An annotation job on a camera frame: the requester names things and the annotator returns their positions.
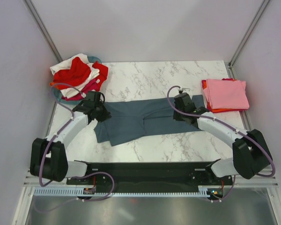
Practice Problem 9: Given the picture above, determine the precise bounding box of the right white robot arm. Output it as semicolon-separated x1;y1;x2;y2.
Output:
173;91;273;185

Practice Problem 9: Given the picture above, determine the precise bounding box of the grey-blue t shirt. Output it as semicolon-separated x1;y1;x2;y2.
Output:
94;98;199;146

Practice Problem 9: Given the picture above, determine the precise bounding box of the aluminium frame post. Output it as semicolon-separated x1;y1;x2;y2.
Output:
23;0;62;62
226;0;272;70

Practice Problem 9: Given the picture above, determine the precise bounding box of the white slotted cable duct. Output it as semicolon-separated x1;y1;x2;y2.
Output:
33;186;220;197

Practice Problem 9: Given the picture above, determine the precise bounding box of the teal laundry basket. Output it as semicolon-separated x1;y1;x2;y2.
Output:
50;53;102;105

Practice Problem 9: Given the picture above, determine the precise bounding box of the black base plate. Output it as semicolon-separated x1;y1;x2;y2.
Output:
67;162;232;193

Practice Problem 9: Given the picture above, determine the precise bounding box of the left aluminium frame post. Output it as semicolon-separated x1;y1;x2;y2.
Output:
23;0;62;62

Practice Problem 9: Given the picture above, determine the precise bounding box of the magenta t shirt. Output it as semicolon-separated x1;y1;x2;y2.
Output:
61;78;103;101

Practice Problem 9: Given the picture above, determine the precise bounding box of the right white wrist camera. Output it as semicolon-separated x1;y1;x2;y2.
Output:
178;88;192;96

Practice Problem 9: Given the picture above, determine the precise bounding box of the white t shirt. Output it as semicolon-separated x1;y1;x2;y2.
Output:
50;57;100;90

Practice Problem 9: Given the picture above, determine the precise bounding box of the aluminium rail profile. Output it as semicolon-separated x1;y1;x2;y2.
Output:
23;171;278;188

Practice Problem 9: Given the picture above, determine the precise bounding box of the right aluminium frame post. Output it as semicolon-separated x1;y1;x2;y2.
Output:
226;0;272;70

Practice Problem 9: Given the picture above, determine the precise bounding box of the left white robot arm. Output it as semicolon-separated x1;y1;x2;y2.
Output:
30;91;111;187

